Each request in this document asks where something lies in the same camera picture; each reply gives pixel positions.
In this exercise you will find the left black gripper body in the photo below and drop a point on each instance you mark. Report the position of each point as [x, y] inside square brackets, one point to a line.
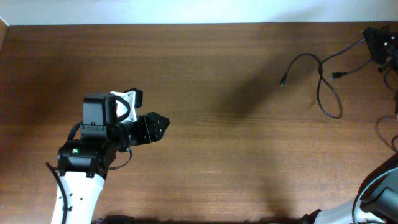
[143, 131]

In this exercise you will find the black base block left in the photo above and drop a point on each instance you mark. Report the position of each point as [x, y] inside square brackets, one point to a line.
[115, 219]

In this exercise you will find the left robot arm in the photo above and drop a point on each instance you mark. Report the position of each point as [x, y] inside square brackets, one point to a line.
[109, 125]

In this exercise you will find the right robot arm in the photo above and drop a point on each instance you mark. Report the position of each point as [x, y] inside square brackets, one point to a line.
[376, 200]

